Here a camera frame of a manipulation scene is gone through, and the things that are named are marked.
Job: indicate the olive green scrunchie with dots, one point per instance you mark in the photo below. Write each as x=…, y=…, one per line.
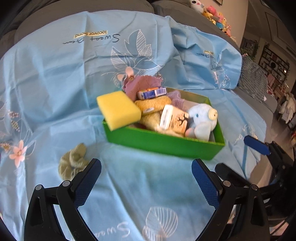
x=73, y=162

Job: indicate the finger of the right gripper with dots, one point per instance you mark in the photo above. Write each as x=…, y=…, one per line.
x=283, y=165
x=227, y=174

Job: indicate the orange blue tissue pack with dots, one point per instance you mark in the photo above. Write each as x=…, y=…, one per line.
x=151, y=93

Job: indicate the grey knit cushion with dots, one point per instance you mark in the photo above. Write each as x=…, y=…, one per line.
x=252, y=79

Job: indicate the green yellow sponge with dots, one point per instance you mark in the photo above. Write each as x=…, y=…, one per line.
x=118, y=110

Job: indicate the light blue plush toy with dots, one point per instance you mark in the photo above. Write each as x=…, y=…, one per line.
x=202, y=121

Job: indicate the cream white towel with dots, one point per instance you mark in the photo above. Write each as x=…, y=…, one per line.
x=170, y=133

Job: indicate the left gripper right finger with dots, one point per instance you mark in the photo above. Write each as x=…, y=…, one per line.
x=239, y=213

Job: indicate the grey sofa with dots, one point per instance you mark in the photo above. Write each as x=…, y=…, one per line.
x=24, y=17

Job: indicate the green cardboard box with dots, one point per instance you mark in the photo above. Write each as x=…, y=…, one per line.
x=138, y=136

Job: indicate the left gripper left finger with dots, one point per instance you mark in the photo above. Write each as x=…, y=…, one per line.
x=41, y=220

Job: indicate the dark wall shelf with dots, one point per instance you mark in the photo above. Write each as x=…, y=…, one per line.
x=270, y=62

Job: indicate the yellow fuzzy pouch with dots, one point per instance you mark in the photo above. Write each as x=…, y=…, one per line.
x=151, y=111

